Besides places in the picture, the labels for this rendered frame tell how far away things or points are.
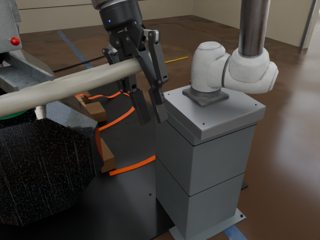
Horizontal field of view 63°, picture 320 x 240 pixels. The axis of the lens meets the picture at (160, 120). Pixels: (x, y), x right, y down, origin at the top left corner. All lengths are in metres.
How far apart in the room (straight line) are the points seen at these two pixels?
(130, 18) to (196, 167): 0.97
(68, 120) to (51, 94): 1.10
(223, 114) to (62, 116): 0.86
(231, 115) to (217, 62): 0.25
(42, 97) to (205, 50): 0.91
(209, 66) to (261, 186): 1.22
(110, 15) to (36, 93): 0.19
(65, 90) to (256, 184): 1.91
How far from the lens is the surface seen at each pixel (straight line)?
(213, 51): 1.25
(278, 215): 2.06
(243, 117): 1.29
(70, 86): 0.45
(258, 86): 1.22
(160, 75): 0.50
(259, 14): 1.08
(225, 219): 1.91
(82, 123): 1.60
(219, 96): 1.37
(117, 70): 0.48
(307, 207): 2.19
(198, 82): 1.30
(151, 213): 1.89
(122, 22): 0.50
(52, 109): 1.52
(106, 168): 2.18
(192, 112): 1.26
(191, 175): 1.37
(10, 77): 1.10
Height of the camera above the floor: 1.50
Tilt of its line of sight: 32 degrees down
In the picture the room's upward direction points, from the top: straight up
